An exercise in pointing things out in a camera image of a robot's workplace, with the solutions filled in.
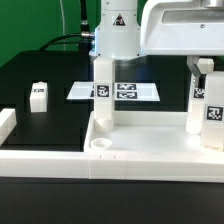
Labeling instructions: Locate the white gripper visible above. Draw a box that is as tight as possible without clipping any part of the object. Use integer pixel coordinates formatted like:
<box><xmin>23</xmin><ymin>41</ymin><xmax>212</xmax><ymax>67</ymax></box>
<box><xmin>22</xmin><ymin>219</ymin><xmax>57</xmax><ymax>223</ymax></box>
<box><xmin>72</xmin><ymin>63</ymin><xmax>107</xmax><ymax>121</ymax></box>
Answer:
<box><xmin>140</xmin><ymin>0</ymin><xmax>224</xmax><ymax>87</ymax></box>

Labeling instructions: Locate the white desk top tray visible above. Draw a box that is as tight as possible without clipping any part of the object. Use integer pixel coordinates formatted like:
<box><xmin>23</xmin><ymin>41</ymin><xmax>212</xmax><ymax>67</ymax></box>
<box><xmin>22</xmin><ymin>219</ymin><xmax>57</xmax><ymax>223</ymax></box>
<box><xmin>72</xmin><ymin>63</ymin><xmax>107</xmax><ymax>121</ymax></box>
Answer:
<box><xmin>84</xmin><ymin>111</ymin><xmax>223</xmax><ymax>154</ymax></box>

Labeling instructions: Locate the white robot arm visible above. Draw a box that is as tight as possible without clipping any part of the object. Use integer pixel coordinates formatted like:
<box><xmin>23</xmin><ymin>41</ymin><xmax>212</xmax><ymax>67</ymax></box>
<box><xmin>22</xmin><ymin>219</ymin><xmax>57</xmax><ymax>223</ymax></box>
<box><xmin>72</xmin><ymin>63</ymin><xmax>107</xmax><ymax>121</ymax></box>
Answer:
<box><xmin>90</xmin><ymin>0</ymin><xmax>224</xmax><ymax>77</ymax></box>

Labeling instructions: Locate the printed marker sheet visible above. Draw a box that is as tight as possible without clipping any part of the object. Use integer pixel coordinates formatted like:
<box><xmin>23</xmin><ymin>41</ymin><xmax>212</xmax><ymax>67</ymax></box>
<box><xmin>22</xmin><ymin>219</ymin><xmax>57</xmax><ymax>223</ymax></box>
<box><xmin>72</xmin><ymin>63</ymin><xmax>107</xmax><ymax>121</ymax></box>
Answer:
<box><xmin>67</xmin><ymin>82</ymin><xmax>160</xmax><ymax>102</ymax></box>

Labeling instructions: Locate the white left fence block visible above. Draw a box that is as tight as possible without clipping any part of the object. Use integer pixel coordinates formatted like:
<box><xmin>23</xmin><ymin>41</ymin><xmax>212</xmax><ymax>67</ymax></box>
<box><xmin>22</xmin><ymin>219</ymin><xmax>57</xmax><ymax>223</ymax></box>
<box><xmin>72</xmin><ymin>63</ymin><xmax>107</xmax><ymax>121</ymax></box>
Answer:
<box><xmin>0</xmin><ymin>108</ymin><xmax>17</xmax><ymax>146</ymax></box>

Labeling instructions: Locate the white front fence bar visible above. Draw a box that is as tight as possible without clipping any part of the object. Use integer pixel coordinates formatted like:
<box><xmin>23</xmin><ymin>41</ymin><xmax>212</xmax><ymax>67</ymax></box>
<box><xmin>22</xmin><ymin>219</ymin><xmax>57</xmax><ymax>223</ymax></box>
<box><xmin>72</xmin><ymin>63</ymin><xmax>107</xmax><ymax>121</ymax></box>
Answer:
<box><xmin>0</xmin><ymin>150</ymin><xmax>224</xmax><ymax>183</ymax></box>

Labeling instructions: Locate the black cable with connector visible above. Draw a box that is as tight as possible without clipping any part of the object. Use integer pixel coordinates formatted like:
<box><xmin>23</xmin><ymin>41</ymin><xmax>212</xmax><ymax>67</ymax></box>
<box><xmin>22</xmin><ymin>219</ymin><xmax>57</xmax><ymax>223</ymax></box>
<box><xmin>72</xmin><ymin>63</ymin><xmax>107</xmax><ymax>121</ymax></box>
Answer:
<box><xmin>39</xmin><ymin>0</ymin><xmax>98</xmax><ymax>52</ymax></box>

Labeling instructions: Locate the thin white cable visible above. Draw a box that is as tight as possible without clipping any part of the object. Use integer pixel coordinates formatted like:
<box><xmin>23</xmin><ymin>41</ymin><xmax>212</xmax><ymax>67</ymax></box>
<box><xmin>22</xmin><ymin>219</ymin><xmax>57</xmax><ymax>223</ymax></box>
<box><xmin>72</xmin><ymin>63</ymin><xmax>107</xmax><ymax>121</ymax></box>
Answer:
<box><xmin>59</xmin><ymin>0</ymin><xmax>66</xmax><ymax>52</ymax></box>

